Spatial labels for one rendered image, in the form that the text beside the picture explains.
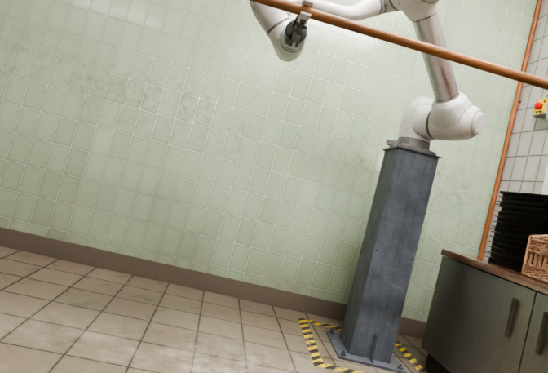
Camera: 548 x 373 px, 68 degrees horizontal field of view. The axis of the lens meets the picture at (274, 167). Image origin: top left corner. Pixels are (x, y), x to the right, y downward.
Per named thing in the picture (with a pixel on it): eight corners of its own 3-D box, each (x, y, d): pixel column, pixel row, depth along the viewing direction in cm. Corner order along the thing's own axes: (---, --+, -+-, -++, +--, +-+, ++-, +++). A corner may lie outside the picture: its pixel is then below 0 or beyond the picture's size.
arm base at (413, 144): (380, 147, 211) (382, 136, 211) (421, 157, 212) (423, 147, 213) (392, 144, 193) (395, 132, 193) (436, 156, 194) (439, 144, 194)
